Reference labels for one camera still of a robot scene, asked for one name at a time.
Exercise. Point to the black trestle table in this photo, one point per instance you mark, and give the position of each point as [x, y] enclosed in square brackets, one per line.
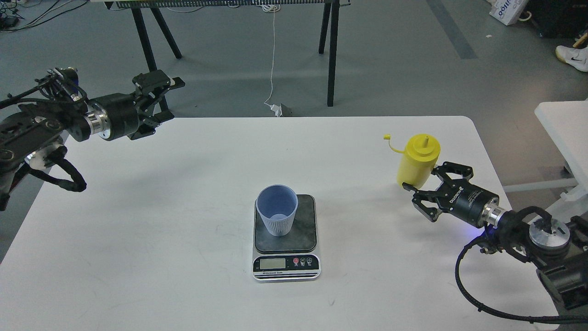
[238, 39]

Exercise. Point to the white sneaker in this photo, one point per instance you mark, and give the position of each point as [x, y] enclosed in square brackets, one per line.
[577, 58]

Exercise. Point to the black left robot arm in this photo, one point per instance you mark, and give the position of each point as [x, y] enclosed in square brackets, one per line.
[31, 140]

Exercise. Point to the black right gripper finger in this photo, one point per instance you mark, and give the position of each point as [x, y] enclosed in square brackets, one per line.
[443, 173]
[431, 203]

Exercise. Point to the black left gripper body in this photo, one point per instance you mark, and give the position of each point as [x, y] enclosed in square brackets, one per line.
[113, 116]

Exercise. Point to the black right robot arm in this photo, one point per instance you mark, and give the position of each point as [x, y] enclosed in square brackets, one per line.
[557, 248]

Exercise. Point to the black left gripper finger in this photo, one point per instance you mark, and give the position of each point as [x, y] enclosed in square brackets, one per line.
[148, 124]
[151, 87]

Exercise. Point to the blue plastic cup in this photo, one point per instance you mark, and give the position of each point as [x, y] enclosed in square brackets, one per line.
[277, 206]

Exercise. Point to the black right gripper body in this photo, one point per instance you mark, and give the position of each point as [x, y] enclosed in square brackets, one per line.
[466, 201]

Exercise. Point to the digital kitchen scale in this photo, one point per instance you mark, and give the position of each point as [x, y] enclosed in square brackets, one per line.
[291, 257]

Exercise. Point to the yellow squeeze bottle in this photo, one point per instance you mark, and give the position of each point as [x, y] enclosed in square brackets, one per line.
[418, 159]

